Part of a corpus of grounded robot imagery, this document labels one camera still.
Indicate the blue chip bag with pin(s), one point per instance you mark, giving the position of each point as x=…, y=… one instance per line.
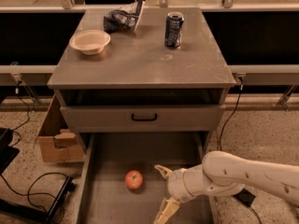
x=127, y=16

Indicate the cardboard box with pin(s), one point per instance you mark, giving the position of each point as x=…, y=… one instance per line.
x=56, y=142

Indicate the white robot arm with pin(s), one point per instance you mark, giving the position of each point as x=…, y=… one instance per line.
x=224, y=174

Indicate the blue soda can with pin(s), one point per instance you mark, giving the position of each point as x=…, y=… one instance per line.
x=173, y=29

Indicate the open grey drawer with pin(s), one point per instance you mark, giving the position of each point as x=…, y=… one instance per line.
x=104, y=196

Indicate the white bowl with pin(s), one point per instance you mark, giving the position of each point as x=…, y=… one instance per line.
x=89, y=42

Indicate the grey drawer cabinet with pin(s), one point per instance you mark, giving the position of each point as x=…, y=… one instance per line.
x=136, y=68

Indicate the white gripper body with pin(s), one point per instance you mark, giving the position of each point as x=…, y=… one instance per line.
x=176, y=185

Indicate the black power adapter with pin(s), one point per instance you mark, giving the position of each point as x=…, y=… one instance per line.
x=245, y=197

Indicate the red apple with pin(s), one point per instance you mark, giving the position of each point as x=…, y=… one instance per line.
x=133, y=180

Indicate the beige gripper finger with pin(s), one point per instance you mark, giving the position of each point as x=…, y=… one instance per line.
x=167, y=209
x=164, y=171

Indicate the closed drawer with black handle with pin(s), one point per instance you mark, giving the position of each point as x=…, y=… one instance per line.
x=139, y=118

